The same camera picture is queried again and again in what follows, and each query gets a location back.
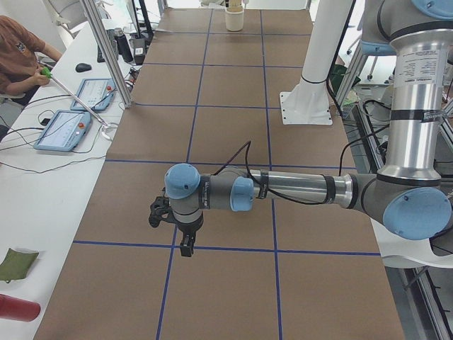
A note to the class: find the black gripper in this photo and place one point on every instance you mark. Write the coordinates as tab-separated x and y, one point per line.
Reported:
189	229

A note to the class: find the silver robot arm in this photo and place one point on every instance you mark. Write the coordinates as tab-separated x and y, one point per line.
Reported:
404	195

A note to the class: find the near blue teach pendant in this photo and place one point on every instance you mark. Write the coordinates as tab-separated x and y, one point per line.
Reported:
64	131

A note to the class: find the blue teach pendant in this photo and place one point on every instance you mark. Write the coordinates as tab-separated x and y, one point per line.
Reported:
97	93
64	131

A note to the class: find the green cloth pouch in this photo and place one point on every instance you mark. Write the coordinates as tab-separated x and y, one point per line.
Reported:
16	265

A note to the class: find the far blue teach pendant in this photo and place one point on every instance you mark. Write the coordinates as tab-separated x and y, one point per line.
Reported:
97	93

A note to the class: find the red bottle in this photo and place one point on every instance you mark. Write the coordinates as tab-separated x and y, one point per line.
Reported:
18	309

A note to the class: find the black computer mouse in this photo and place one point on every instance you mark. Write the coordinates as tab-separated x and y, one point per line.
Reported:
83	67

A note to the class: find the black bottle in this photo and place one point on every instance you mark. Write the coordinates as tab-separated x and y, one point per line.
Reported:
123	45

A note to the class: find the cream bin with lid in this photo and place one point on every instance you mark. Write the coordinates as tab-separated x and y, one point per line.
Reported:
234	15

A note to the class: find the person in brown shirt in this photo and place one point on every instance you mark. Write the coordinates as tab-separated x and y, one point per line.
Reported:
21	73

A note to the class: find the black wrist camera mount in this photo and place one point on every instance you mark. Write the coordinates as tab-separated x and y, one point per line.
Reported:
160	211

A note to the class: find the white camera stand post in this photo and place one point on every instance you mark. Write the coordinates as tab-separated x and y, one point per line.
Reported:
308	103

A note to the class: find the metal rod green handle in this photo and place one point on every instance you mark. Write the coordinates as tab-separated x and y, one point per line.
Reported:
105	127

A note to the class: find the aluminium frame post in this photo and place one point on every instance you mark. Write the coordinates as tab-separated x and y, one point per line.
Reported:
101	37

